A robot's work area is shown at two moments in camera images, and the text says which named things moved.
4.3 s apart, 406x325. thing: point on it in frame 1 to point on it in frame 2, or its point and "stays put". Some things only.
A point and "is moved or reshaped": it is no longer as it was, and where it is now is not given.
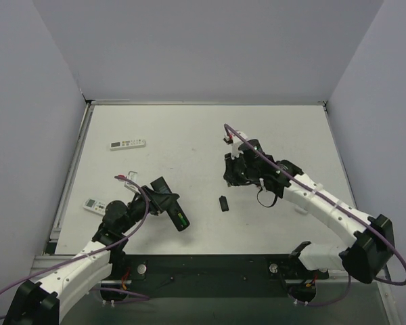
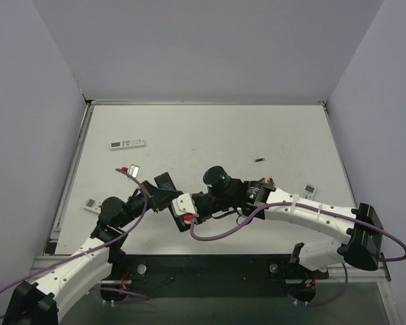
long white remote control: x=127 y=145 stays put
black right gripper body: x=235 y=170 to x=181 y=221
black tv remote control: x=176 y=210 is moved or reshaped
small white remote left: x=95 y=206 stays put
